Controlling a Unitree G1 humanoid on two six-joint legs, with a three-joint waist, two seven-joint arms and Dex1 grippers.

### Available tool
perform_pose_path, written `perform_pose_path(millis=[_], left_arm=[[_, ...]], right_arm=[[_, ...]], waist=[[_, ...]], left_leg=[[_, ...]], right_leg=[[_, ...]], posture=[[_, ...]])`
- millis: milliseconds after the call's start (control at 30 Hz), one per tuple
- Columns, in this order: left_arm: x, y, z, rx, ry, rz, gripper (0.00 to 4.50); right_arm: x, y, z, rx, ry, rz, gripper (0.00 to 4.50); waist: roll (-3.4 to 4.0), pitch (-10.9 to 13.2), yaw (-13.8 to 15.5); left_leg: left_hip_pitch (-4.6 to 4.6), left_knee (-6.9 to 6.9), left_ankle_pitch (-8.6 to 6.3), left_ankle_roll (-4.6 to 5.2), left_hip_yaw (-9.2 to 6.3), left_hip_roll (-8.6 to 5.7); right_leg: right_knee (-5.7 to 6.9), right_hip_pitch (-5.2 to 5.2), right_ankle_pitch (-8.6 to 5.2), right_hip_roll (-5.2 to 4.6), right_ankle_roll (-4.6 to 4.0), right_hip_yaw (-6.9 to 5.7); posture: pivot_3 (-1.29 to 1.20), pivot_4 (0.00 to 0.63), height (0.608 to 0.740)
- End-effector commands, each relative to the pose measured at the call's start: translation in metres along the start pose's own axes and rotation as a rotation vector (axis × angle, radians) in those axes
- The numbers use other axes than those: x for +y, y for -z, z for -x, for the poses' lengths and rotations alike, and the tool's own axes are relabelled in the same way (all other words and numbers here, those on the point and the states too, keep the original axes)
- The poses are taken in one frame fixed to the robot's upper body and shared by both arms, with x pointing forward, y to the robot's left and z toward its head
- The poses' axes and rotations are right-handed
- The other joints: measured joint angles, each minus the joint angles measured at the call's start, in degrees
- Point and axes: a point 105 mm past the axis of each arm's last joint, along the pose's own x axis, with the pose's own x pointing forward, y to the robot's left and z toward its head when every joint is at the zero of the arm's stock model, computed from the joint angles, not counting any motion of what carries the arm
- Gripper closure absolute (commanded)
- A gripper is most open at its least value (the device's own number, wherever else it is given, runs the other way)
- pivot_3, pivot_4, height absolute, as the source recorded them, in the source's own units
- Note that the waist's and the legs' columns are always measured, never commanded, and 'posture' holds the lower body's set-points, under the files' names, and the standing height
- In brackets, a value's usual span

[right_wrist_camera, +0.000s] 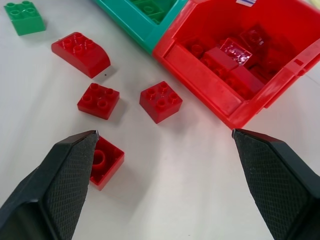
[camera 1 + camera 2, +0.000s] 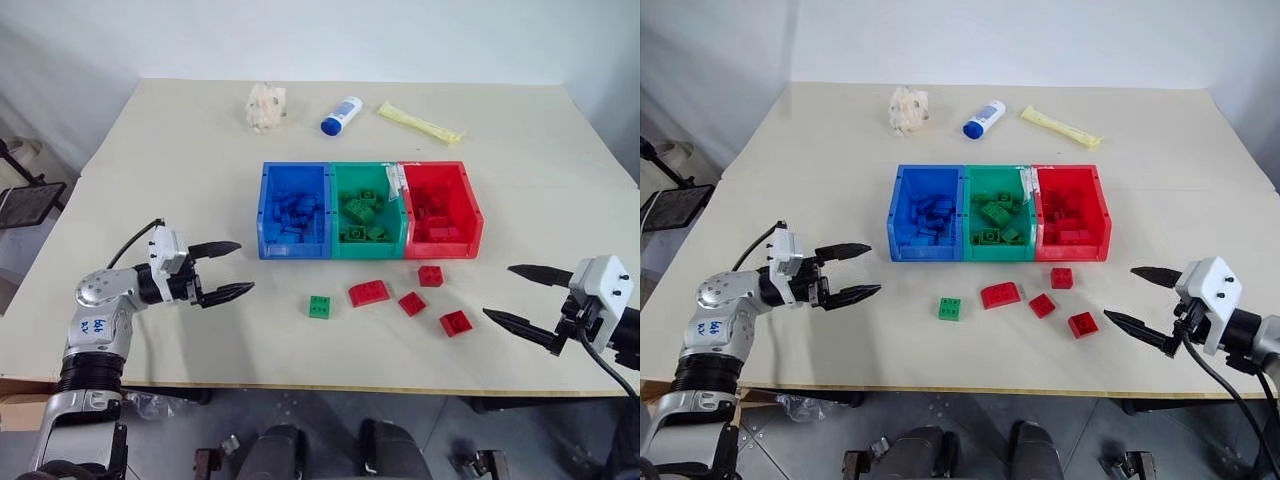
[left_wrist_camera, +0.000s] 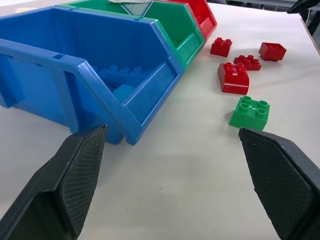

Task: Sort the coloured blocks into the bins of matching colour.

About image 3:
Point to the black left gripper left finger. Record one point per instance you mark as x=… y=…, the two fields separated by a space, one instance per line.
x=75 y=180

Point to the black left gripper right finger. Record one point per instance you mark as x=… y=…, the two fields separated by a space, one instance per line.
x=277 y=180

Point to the green square toy brick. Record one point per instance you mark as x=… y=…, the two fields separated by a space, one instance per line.
x=250 y=112

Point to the light blue toy brick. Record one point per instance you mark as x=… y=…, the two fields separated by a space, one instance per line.
x=122 y=92

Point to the red curved toy brick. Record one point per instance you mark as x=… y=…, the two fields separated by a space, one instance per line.
x=233 y=78

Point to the blue long toy brick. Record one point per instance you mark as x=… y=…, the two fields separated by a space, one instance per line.
x=120 y=72

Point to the red flat toy brick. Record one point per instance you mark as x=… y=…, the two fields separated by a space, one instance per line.
x=247 y=62

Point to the red upturned toy brick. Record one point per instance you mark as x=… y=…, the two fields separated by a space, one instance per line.
x=272 y=51

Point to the blue plastic storage bin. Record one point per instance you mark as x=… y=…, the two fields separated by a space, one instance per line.
x=75 y=50

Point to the red square toy brick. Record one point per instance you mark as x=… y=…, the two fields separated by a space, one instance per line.
x=220 y=46

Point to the black object at table edge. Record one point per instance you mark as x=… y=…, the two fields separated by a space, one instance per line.
x=303 y=6

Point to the red plastic storage bin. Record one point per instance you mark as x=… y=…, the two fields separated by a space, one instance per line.
x=205 y=15

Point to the green plastic storage bin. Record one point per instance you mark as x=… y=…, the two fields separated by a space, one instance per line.
x=175 y=27

